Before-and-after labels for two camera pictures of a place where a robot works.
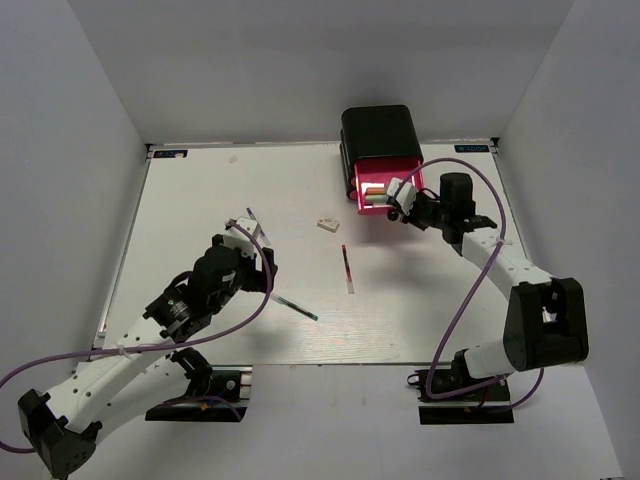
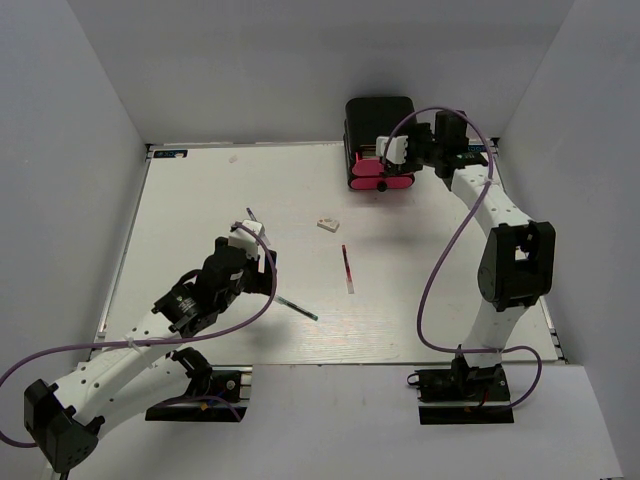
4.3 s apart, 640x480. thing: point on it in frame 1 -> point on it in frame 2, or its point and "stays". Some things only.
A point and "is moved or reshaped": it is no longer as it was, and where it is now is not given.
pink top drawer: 380,170 is moved or reshaped
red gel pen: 349,277 stays
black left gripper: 258,279 stays
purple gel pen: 261,236 stays
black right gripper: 421,195 -> 421,130
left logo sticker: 170,154 stays
